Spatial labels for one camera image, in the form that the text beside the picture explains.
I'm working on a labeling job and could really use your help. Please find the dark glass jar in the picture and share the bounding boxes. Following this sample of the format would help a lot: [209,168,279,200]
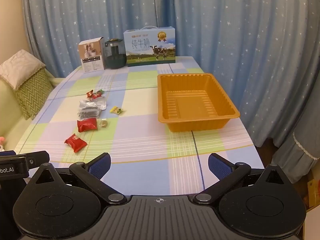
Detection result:
[104,38,127,70]

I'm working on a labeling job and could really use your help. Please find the grey-blue lace-trim curtain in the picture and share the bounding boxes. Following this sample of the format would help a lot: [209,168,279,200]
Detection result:
[271,115,320,190]

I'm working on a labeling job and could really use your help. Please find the silver snack packet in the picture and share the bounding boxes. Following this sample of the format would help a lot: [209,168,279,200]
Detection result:
[78,108,100,115]
[79,97,107,111]

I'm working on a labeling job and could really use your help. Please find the checked tablecloth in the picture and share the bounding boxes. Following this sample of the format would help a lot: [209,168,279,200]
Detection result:
[14,56,265,197]

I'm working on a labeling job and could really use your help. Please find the green zigzag cushion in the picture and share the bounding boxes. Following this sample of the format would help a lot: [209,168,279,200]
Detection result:
[14,67,55,120]

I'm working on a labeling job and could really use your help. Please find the blue star-print curtain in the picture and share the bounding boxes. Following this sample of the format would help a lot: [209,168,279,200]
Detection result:
[21,0,320,153]

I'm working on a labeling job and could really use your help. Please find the red snack packet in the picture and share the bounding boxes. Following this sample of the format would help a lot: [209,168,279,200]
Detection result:
[64,133,88,153]
[76,118,98,133]

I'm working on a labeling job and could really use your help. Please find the blue milk carton box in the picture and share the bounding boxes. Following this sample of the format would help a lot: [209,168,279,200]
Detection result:
[123,26,176,67]

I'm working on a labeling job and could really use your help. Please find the orange plastic tray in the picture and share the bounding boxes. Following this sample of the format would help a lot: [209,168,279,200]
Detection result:
[157,73,241,132]

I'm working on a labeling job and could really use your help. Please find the pale green sofa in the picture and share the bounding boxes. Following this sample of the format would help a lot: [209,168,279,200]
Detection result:
[0,77,64,153]

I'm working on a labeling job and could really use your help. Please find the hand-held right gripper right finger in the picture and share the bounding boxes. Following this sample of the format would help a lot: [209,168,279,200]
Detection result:
[194,153,290,204]

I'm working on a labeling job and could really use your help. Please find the white product box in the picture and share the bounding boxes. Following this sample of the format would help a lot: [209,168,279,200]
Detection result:
[78,37,105,73]

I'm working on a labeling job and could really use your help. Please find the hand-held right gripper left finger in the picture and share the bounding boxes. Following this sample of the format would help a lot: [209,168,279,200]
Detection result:
[29,152,128,204]

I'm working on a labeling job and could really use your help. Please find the beige pillow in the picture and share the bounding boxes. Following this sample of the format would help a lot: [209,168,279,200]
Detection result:
[0,49,47,90]

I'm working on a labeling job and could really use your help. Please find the clear black-printed snack packet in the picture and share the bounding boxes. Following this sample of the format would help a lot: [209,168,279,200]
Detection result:
[77,112,99,120]

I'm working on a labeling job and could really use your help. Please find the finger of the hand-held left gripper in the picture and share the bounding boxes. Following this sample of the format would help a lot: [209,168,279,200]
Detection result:
[15,151,50,172]

